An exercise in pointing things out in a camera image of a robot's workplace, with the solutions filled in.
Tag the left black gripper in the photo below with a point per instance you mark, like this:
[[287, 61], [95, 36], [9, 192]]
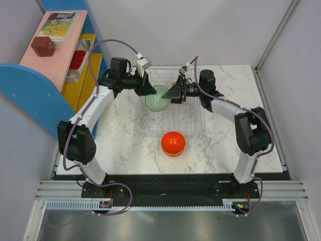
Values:
[[145, 88]]

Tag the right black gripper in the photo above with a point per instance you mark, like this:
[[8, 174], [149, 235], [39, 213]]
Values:
[[175, 94]]

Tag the celadon green ceramic bowl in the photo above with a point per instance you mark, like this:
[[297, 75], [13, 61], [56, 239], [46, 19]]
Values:
[[155, 102]]

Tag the white wire dish rack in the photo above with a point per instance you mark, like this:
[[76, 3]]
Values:
[[185, 117]]

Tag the red plastic bowl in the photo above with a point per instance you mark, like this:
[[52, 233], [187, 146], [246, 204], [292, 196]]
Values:
[[173, 142]]

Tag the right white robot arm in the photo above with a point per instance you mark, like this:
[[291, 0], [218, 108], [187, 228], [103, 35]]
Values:
[[253, 133]]

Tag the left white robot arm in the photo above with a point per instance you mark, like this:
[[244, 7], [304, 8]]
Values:
[[76, 143]]

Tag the orange bottom stacked bowl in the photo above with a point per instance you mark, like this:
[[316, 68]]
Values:
[[173, 155]]

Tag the yellow plastic bowl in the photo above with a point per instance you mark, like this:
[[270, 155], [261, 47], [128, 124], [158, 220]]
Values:
[[175, 152]]

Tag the red white book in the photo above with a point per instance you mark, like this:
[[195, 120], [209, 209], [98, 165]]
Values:
[[79, 60]]

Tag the blue pink yellow shelf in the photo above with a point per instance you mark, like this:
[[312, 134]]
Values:
[[35, 84]]

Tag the yellow cover book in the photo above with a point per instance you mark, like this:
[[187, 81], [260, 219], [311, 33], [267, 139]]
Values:
[[59, 27]]

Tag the brown cube box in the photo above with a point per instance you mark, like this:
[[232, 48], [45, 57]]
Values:
[[43, 46]]

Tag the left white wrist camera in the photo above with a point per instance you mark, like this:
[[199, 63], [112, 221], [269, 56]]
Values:
[[142, 64]]

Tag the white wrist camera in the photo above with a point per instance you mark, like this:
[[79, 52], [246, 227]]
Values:
[[142, 64], [184, 72]]

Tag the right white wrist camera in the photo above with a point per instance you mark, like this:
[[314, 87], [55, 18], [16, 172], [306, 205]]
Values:
[[184, 72]]

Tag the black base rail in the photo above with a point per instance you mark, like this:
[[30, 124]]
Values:
[[214, 186]]

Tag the white slotted cable duct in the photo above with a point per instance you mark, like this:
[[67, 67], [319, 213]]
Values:
[[99, 206]]

